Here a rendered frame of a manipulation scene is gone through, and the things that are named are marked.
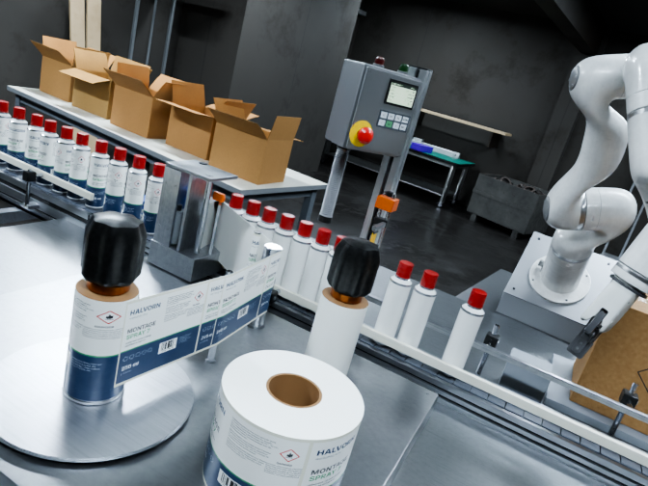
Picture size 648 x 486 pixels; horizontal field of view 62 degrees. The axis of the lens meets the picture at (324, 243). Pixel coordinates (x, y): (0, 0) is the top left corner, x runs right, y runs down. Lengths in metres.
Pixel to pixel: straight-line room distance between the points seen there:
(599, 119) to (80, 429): 1.24
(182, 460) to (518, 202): 6.75
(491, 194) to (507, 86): 1.78
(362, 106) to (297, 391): 0.68
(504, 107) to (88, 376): 7.94
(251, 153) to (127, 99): 1.00
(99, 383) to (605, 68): 1.20
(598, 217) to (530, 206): 5.69
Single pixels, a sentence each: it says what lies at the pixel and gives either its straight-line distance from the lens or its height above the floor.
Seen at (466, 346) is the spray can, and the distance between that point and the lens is 1.23.
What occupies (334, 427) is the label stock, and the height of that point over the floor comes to 1.02.
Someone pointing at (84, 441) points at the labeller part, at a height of 0.89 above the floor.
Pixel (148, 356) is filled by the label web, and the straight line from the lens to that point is 0.92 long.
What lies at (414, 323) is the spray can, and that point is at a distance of 1.23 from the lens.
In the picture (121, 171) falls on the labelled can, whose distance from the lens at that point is 1.65.
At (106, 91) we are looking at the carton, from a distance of 3.80.
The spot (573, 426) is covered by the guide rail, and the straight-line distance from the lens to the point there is 1.24.
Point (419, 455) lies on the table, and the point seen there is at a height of 0.83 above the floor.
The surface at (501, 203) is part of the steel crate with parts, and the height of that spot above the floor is 0.36.
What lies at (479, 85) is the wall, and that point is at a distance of 8.62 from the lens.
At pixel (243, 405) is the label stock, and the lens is 0.72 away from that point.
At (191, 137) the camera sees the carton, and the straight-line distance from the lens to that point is 3.25.
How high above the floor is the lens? 1.45
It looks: 18 degrees down
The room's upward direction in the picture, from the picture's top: 15 degrees clockwise
